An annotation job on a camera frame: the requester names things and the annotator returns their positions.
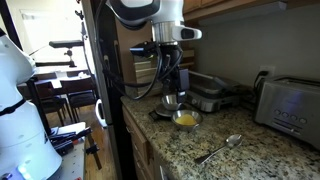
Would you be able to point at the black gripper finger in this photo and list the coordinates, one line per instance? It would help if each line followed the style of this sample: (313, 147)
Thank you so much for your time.
(173, 87)
(184, 80)

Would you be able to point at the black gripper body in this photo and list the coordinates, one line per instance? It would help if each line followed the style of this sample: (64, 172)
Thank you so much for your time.
(171, 60)

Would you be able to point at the metal spoon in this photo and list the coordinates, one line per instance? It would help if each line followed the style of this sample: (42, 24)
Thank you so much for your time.
(233, 140)

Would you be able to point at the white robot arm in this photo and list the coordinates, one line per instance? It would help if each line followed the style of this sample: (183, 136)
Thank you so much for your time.
(20, 133)

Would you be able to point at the small steel bowl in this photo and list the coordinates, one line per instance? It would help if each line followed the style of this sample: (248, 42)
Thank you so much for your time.
(170, 101)

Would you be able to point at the yellow sugar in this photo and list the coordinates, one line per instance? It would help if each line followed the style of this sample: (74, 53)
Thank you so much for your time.
(186, 120)

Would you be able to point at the stainless steel panini grill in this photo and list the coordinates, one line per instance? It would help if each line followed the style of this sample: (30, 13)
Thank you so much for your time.
(210, 93)

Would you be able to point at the dark wooden cutting board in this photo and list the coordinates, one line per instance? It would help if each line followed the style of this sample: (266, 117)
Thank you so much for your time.
(145, 75)

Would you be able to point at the black kitchen scale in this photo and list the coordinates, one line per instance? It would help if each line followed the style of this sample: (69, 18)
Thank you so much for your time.
(156, 115)

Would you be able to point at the wooden lower cabinet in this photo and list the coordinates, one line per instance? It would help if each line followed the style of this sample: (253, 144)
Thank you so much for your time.
(136, 140)

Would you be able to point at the wooden cabinet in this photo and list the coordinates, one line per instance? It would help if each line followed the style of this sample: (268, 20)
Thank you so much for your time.
(233, 5)
(136, 140)

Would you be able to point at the black refrigerator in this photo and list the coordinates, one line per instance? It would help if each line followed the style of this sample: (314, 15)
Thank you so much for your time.
(116, 133)

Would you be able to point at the black power plug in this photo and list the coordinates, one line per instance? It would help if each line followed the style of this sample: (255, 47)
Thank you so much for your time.
(260, 76)

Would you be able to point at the wooden upper cabinet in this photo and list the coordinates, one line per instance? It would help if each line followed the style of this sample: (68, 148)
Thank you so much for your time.
(233, 5)

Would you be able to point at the stainless steel dishwasher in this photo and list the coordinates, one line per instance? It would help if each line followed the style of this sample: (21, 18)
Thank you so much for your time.
(162, 171)

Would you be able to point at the dark dining chair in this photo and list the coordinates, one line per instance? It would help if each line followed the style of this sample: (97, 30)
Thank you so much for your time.
(80, 96)
(50, 100)

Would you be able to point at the black clamp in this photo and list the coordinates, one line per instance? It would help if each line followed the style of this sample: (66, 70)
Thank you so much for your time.
(93, 150)

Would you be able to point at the stainless steel toaster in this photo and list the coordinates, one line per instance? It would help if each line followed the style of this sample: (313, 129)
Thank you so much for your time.
(290, 110)

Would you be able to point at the black tool case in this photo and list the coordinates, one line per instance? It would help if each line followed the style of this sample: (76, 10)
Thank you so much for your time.
(65, 143)

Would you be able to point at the dark dining table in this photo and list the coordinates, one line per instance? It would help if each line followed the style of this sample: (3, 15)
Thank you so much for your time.
(50, 78)

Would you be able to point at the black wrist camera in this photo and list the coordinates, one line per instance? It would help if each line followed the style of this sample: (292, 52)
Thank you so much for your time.
(144, 49)

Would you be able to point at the white wall outlet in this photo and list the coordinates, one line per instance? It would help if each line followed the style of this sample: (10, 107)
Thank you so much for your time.
(270, 69)

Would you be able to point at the black stereo camera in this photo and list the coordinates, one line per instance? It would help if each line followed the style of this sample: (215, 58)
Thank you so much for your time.
(66, 43)

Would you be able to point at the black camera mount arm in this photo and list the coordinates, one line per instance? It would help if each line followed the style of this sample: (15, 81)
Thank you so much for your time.
(56, 63)

